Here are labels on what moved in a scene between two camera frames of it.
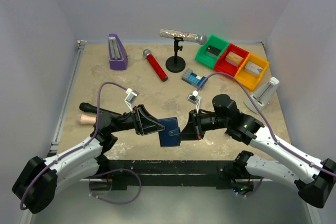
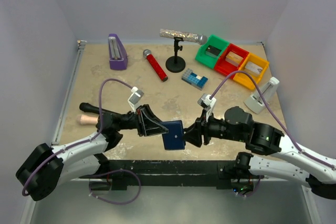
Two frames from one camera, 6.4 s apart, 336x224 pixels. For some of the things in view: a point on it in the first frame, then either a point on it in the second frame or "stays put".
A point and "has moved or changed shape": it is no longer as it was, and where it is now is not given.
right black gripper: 196,124 -> 199,130
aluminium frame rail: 26,219 stays put
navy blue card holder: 169,137 has moved or changed shape
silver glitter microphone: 193,38 stays put
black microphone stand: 176,63 stays put
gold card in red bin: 233,59 stays put
